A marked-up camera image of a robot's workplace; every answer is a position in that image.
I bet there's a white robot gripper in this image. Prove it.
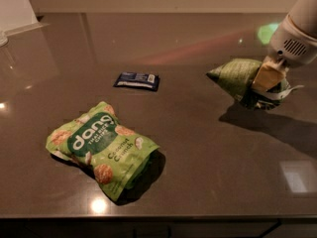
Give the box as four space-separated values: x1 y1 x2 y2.
252 15 317 92

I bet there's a dark blue snack packet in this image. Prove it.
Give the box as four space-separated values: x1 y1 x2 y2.
114 71 159 91

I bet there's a green jalapeno chip bag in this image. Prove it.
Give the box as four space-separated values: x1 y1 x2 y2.
206 59 301 110

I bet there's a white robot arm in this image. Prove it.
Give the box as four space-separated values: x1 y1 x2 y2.
252 0 317 92

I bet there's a green dang rice chips bag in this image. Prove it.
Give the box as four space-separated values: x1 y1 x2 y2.
46 102 159 201

